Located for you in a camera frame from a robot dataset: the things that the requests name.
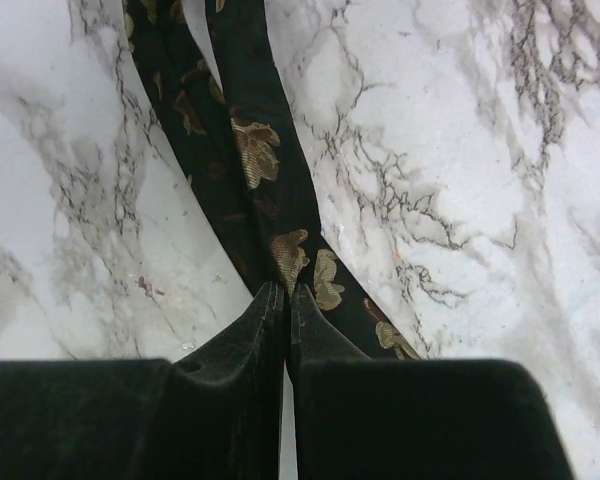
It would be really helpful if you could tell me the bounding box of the black floral necktie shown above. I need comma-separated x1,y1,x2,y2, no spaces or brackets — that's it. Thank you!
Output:
122,1,416,360

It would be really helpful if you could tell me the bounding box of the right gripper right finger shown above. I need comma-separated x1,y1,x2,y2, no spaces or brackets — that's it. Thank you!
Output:
288,285,563,479

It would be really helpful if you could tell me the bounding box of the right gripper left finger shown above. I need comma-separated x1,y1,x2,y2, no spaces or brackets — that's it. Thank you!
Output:
0,283,284,479

